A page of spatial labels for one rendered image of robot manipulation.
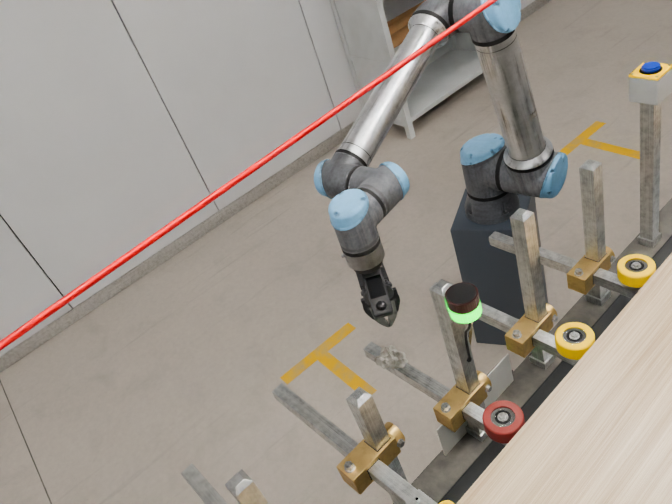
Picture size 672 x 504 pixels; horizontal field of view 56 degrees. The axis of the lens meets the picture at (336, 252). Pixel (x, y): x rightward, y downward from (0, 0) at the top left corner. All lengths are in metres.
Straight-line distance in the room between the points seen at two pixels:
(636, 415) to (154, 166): 2.91
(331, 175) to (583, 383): 0.71
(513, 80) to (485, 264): 0.76
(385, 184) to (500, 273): 1.02
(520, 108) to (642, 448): 1.00
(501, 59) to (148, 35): 2.19
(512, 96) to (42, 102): 2.33
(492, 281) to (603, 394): 1.11
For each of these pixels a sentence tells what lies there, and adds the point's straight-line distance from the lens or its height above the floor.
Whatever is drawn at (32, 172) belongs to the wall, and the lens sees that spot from 3.49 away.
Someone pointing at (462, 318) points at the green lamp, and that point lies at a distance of 1.17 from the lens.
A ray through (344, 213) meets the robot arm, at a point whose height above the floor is 1.25.
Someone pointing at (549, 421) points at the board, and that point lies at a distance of 1.31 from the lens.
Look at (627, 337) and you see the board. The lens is 1.44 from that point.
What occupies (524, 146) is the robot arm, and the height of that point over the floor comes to 0.94.
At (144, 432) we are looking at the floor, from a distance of 2.97.
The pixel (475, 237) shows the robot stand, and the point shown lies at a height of 0.57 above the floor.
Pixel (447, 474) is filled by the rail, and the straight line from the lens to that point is 1.51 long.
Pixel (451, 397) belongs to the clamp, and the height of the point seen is 0.87.
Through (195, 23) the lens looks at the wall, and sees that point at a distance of 3.64.
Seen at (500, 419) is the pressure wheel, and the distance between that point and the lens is 1.32.
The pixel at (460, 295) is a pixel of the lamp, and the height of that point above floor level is 1.17.
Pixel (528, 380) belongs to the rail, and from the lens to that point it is 1.63.
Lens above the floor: 1.98
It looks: 37 degrees down
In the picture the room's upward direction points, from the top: 21 degrees counter-clockwise
